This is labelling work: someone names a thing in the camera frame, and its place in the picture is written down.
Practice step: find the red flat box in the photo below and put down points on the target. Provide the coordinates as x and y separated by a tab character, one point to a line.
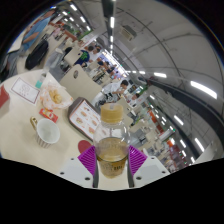
3	96

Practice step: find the small red packet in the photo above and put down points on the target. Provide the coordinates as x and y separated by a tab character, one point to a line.
48	115

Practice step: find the flat round red coaster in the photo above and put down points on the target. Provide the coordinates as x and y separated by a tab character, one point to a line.
83	146

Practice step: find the clear plastic bag of snacks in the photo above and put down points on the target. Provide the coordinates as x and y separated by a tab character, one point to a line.
55	96

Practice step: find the ceiling lights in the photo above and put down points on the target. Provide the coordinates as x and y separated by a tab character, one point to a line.
203	89

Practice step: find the ceiling air conditioner unit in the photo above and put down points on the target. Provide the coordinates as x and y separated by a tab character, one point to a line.
127	33

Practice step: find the person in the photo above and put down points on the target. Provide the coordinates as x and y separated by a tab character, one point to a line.
115	88
83	56
35	31

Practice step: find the brown tray with menu sheet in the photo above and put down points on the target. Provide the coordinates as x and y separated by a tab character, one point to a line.
84	117

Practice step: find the beige chair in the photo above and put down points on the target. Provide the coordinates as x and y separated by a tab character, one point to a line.
78	83

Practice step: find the clear tea bottle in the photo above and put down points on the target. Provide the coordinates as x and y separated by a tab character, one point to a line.
111	140

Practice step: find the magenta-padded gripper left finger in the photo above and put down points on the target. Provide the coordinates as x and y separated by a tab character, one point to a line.
75	170

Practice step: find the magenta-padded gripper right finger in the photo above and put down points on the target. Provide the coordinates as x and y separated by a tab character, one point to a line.
151	170

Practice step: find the small teal packet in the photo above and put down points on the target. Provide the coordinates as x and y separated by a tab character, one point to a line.
40	82

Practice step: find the black backpack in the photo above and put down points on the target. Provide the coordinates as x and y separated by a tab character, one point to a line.
36	55

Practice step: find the white printed paper card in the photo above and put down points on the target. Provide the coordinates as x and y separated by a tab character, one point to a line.
25	90

